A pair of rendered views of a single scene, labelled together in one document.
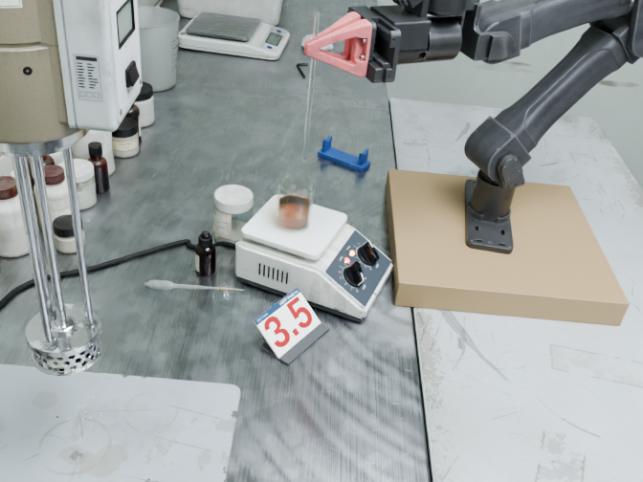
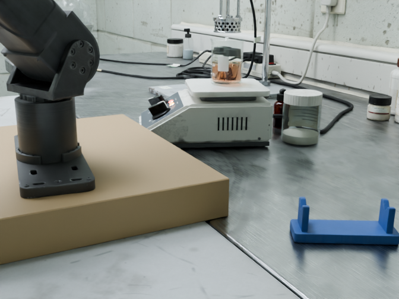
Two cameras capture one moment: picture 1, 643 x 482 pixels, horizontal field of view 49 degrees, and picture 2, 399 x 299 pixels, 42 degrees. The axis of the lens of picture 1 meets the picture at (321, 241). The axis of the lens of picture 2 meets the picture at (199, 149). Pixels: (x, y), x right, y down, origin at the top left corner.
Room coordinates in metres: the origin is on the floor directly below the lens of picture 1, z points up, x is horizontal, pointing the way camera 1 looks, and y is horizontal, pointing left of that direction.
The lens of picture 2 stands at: (1.54, -0.35, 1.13)
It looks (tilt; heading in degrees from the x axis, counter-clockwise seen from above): 17 degrees down; 154
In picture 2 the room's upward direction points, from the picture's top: 1 degrees clockwise
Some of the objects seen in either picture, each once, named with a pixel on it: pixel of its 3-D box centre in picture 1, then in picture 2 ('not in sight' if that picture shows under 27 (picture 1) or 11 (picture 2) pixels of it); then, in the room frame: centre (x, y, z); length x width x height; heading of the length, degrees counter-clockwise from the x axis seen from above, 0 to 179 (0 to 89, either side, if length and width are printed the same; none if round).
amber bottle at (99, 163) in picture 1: (97, 166); not in sight; (0.99, 0.38, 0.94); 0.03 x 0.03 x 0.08
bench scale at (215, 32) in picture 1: (235, 34); not in sight; (1.76, 0.28, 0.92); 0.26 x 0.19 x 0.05; 86
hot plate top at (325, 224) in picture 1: (295, 225); (225, 86); (0.83, 0.04, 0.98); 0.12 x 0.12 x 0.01; 71
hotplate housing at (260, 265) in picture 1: (309, 254); (208, 114); (0.82, 0.01, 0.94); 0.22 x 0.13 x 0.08; 71
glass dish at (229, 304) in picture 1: (232, 300); not in sight; (0.73, 0.11, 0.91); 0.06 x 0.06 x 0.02
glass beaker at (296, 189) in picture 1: (294, 203); (226, 60); (0.82, 0.04, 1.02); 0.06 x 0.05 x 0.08; 166
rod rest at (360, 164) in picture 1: (344, 152); (344, 219); (1.19, -0.03, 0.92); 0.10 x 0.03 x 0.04; 62
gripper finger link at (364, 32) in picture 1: (337, 43); not in sight; (0.85, 0.01, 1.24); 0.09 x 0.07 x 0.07; 117
